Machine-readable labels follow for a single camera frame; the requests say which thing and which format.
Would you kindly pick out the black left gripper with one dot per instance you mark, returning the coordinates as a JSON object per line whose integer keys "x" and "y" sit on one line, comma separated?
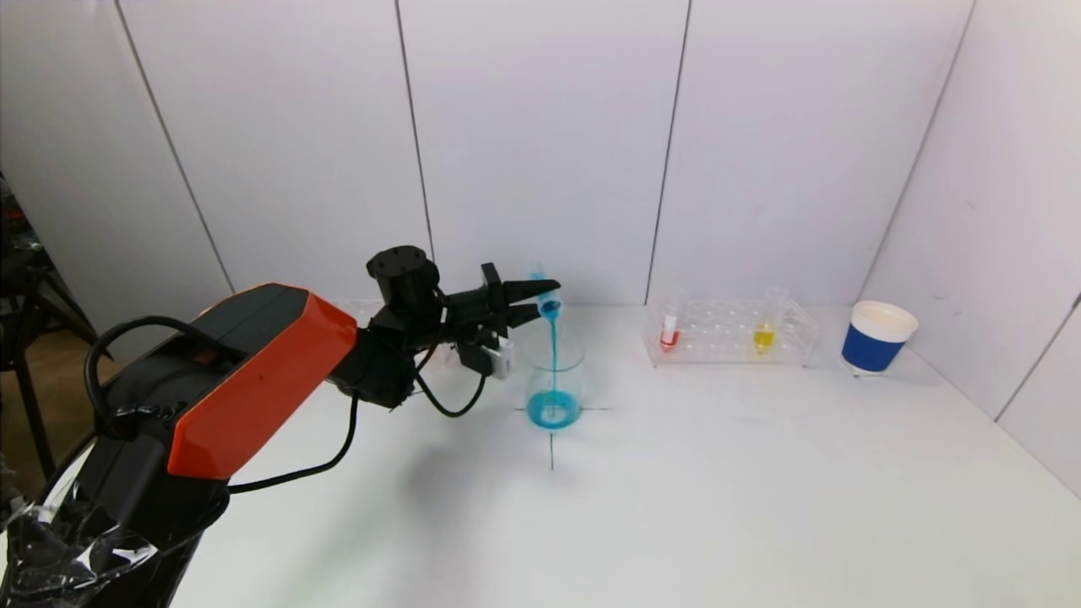
{"x": 492, "y": 297}

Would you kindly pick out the blue pigment test tube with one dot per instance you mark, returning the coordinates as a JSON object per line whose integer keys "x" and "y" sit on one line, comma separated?
{"x": 551, "y": 308}

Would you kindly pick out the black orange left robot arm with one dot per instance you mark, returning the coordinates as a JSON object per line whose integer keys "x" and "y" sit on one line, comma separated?
{"x": 253, "y": 380}

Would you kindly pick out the clear glass beaker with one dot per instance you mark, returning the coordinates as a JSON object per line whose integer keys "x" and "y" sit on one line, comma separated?
{"x": 553, "y": 409}

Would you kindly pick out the red and white pigment tube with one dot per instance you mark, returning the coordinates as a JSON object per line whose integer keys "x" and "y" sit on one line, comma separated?
{"x": 670, "y": 340}

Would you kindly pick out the clear acrylic test tube rack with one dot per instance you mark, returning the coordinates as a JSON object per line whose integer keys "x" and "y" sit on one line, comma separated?
{"x": 718, "y": 328}
{"x": 353, "y": 308}

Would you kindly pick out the yellow pigment test tube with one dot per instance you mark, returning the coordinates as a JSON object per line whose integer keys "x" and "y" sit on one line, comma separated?
{"x": 763, "y": 339}

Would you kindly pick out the blue white paper cup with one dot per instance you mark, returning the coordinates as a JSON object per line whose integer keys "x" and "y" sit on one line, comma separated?
{"x": 870, "y": 348}

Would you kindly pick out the black background stand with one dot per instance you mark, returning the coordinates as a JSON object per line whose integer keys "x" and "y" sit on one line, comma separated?
{"x": 21, "y": 295}

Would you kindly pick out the clear plastic film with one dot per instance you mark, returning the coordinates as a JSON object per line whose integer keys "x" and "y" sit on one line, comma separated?
{"x": 59, "y": 557}

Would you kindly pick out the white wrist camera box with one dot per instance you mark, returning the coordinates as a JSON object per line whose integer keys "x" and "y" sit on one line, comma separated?
{"x": 500, "y": 359}

